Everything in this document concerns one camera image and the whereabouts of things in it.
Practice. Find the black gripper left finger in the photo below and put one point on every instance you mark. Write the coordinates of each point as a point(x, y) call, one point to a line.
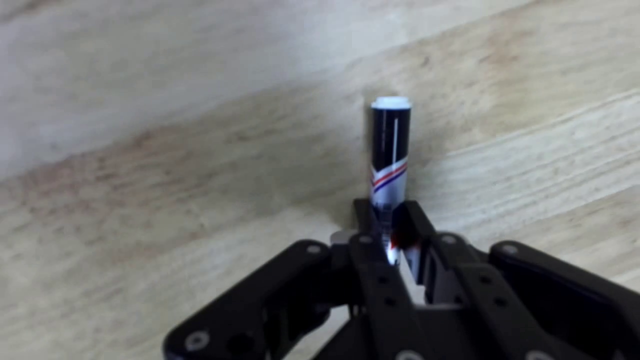
point(294, 293)

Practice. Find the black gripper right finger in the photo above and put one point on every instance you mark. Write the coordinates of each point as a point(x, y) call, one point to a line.
point(524, 303)

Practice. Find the black and white marker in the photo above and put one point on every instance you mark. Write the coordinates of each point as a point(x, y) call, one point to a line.
point(390, 132)

